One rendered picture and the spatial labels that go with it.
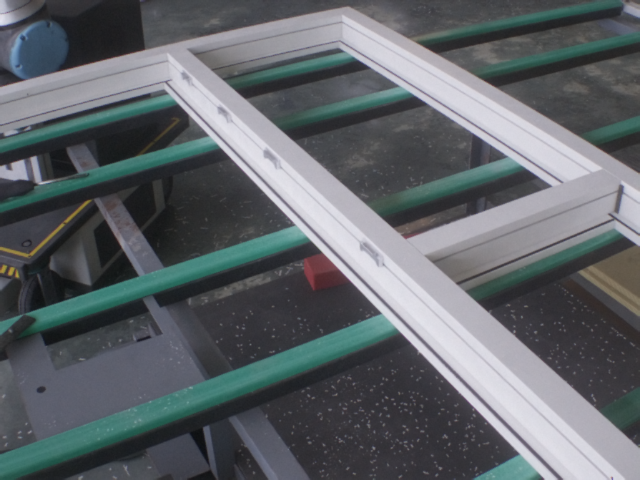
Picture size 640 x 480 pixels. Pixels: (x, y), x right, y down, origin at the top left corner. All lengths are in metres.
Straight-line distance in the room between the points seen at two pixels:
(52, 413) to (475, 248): 0.59
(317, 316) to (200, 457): 0.36
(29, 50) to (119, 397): 1.08
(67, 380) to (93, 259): 1.44
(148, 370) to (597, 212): 0.70
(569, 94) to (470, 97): 2.35
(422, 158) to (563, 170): 1.85
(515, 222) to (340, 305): 0.48
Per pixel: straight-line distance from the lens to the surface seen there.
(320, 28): 1.87
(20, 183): 1.42
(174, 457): 1.33
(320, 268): 1.55
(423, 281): 1.03
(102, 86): 1.71
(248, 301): 1.55
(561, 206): 1.21
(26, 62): 1.93
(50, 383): 1.06
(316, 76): 1.81
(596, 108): 3.78
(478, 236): 1.12
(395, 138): 3.34
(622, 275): 1.60
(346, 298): 1.54
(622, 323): 2.04
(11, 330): 1.13
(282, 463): 0.96
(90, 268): 2.48
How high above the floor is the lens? 1.56
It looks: 34 degrees down
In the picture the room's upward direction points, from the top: 1 degrees counter-clockwise
